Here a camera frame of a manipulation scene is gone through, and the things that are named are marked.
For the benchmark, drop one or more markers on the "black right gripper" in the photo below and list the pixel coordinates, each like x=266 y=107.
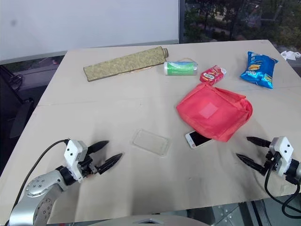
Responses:
x=271 y=162

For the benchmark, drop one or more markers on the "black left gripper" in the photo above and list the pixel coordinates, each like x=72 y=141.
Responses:
x=89 y=167

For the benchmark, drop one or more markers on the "clear plastic lid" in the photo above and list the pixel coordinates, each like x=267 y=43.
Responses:
x=150 y=142

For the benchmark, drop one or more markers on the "white smartphone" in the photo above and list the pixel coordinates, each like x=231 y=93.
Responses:
x=200 y=139

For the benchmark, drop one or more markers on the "red fabric bag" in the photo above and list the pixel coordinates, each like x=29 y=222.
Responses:
x=211 y=110

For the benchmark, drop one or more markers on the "grey rounded robot torso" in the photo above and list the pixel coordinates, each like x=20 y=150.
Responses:
x=141 y=222

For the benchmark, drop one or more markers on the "blue chips bag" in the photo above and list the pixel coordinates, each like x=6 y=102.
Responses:
x=258 y=70

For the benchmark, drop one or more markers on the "red snack packet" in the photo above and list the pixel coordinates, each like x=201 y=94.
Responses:
x=212 y=75

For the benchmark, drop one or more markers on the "rolled olive green mat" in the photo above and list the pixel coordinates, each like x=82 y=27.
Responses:
x=124 y=63

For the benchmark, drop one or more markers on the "crumpled white paper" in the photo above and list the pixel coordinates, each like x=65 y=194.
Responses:
x=290 y=54

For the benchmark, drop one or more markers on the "green white plastic bag roll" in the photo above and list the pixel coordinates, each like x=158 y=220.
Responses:
x=181 y=68

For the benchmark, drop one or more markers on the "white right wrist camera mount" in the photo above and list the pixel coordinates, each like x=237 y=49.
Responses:
x=283 y=147

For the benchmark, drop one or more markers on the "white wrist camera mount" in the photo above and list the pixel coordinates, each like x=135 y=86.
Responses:
x=73 y=150
x=283 y=147

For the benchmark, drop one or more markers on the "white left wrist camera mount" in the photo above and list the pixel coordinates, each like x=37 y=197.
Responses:
x=73 y=150

